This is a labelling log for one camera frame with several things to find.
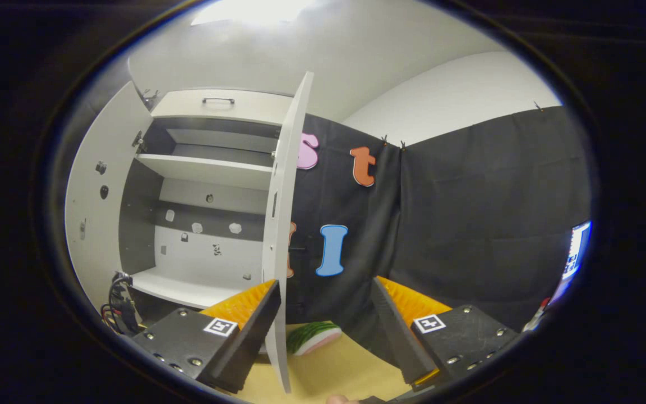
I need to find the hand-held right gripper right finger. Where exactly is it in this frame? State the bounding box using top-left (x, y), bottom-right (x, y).
top-left (371, 276), bottom-right (520, 385)

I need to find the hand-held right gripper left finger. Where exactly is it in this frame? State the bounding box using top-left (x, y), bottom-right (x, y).
top-left (132, 279), bottom-right (282, 393)

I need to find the white cabinet door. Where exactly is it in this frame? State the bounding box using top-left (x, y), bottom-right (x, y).
top-left (64, 80), bottom-right (153, 312)
top-left (261, 70), bottom-right (315, 393)

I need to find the white and grey cabinet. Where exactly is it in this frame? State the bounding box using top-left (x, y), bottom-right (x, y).
top-left (118, 87), bottom-right (296, 312)

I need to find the white cabinet shelf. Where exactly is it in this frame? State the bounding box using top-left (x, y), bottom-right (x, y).
top-left (135, 153), bottom-right (273, 191)

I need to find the watermelon slice toy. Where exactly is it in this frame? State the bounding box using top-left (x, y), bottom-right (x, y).
top-left (287, 321), bottom-right (343, 356)

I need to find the black backdrop cloth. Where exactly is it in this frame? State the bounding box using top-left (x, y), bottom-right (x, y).
top-left (287, 105), bottom-right (593, 351)

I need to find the computer screen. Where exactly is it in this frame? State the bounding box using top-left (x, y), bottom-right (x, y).
top-left (561, 221), bottom-right (593, 281)

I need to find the white drawer with black handle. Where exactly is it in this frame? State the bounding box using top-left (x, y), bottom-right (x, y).
top-left (151, 88), bottom-right (294, 126)

